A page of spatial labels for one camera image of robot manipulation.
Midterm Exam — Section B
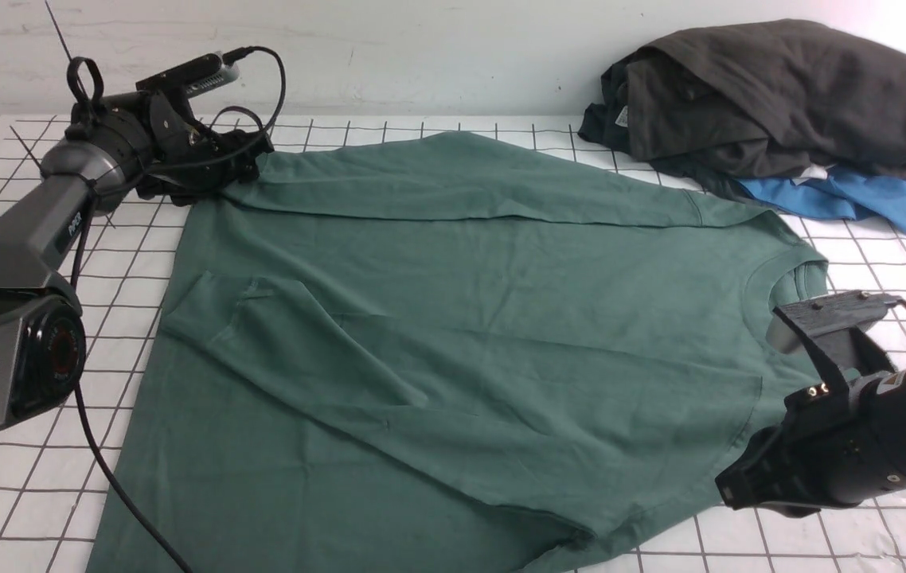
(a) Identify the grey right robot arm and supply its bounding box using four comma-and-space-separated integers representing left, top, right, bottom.
715, 369, 906, 518

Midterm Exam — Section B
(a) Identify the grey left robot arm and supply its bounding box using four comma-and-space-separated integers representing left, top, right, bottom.
0, 92, 272, 431

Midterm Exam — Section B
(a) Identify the dark grey shirt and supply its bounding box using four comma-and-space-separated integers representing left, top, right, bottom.
601, 19, 906, 178

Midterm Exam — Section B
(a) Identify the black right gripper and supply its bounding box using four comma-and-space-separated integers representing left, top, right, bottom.
715, 382, 868, 518

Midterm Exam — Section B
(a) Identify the white grid tablecloth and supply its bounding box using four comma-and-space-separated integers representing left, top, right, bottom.
0, 115, 906, 572

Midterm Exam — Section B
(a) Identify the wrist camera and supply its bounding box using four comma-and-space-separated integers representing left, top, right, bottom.
135, 52, 240, 100
766, 290, 902, 392

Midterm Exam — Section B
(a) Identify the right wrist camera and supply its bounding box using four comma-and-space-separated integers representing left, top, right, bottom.
766, 290, 902, 392

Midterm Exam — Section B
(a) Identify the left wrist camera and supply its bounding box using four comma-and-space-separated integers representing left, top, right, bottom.
135, 52, 240, 100

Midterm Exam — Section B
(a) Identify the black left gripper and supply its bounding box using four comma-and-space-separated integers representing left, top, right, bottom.
137, 91, 272, 207

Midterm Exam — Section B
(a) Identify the blue shirt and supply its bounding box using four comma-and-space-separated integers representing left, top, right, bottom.
737, 166, 906, 235

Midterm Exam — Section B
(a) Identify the dark green shirt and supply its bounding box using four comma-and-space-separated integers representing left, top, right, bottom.
577, 60, 761, 205

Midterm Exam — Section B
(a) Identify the green long-sleeved shirt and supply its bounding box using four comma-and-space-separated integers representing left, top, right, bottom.
115, 133, 828, 572

